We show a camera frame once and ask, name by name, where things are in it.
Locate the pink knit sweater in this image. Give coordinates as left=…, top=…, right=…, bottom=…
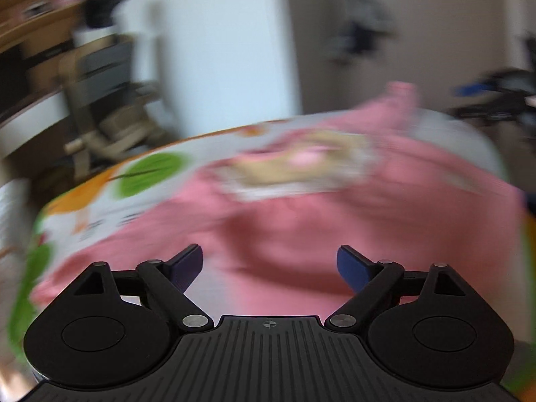
left=31, top=83, right=524, bottom=317

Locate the cartoon animal play mat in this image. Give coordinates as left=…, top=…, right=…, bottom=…
left=8, top=103, right=535, bottom=401

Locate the grey plush toy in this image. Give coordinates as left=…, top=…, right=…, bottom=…
left=327, top=0, right=396, bottom=64

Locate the white quilted pillow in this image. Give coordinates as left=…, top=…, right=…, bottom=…
left=1, top=179, right=32, bottom=258

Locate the beige mesh office chair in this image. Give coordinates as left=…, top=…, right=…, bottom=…
left=58, top=0, right=177, bottom=181

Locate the white alarm clock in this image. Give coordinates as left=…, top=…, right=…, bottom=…
left=22, top=0, right=54, bottom=21

